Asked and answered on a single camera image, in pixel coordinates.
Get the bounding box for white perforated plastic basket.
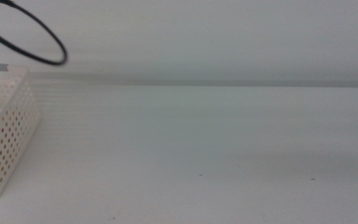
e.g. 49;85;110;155
0;63;42;199

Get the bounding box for thick black left camera cable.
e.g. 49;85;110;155
0;0;68;67

